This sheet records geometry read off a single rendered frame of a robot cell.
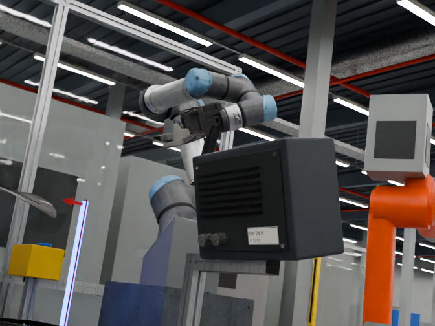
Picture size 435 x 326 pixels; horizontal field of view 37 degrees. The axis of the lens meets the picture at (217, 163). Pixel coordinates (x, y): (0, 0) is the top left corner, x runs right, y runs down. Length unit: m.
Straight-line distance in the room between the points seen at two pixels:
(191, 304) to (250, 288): 4.76
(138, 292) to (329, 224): 0.79
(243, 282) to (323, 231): 4.89
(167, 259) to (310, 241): 0.77
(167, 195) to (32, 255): 0.41
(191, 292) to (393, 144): 3.98
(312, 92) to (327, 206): 7.53
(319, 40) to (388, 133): 3.87
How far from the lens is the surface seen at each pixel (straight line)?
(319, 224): 1.03
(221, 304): 1.74
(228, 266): 1.14
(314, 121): 8.41
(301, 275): 8.07
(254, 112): 1.83
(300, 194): 1.01
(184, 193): 1.91
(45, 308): 2.44
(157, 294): 1.65
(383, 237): 5.11
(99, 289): 2.53
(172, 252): 1.74
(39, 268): 1.90
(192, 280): 1.22
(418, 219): 5.07
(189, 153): 2.09
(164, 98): 2.04
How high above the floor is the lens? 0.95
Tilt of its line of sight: 13 degrees up
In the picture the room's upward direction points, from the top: 8 degrees clockwise
